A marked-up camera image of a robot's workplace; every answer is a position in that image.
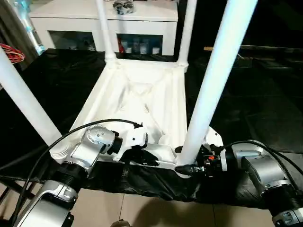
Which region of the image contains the white plastic table top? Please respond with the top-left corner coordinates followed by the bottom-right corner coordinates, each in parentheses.
top-left (50, 58), bottom-right (195, 178)

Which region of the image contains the white plastic table leg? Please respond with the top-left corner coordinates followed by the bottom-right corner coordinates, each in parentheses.
top-left (0, 46), bottom-right (71, 159)
top-left (175, 0), bottom-right (259, 166)
top-left (177, 0), bottom-right (198, 70)
top-left (96, 0), bottom-right (118, 63)

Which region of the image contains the black work mat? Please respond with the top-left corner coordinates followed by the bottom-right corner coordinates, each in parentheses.
top-left (0, 46), bottom-right (303, 209)

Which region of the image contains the black flat bar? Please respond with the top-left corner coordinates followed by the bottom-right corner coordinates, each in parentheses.
top-left (241, 44), bottom-right (303, 54)

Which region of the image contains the white glass-door cabinet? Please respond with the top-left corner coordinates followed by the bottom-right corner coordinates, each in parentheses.
top-left (28, 0), bottom-right (179, 54)

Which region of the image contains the gray metal parts pile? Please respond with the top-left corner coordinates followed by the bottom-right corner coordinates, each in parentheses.
top-left (113, 0), bottom-right (135, 14)

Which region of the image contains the black folding table frame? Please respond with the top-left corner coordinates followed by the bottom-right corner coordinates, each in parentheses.
top-left (0, 177), bottom-right (30, 224)

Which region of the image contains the red cable bundle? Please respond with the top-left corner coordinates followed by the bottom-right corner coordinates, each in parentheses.
top-left (0, 43), bottom-right (25, 62)

